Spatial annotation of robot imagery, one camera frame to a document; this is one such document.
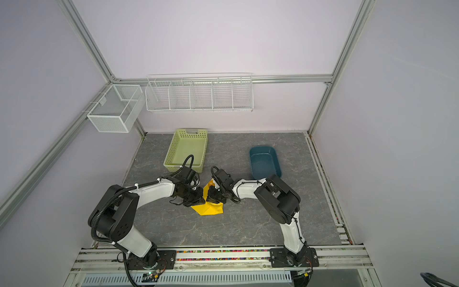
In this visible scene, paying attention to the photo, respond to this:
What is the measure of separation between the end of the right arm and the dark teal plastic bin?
289 millimetres

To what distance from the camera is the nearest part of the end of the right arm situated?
28.4 inches

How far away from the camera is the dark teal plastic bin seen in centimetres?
104
